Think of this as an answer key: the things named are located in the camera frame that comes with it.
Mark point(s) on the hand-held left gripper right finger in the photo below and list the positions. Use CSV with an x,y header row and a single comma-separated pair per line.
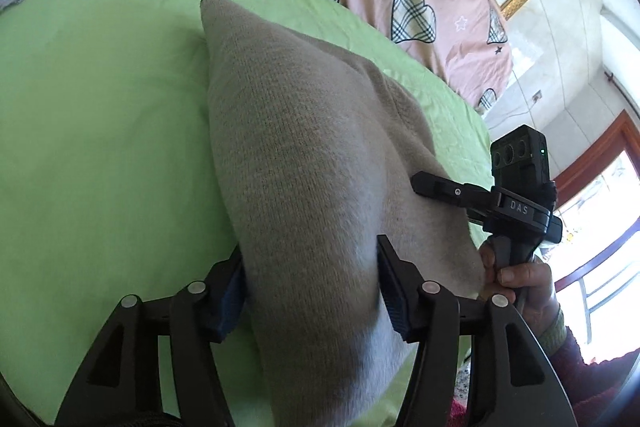
x,y
395,302

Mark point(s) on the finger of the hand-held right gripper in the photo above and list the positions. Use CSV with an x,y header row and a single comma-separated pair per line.
x,y
450,191

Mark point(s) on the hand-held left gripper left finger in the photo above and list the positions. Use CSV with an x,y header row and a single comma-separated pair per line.
x,y
231,302

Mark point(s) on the grey knitted sweater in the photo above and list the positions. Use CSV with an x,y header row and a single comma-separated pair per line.
x,y
300,157

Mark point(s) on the person's right forearm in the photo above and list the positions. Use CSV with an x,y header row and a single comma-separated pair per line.
x,y
590,372

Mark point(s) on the person's right hand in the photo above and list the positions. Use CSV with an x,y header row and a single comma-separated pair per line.
x,y
532,292

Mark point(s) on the wooden framed window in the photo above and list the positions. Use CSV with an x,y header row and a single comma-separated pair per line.
x,y
600,227

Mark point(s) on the green bed sheet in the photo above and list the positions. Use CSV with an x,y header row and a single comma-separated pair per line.
x,y
100,132

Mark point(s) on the wall socket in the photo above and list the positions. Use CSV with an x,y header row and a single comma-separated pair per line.
x,y
537,96

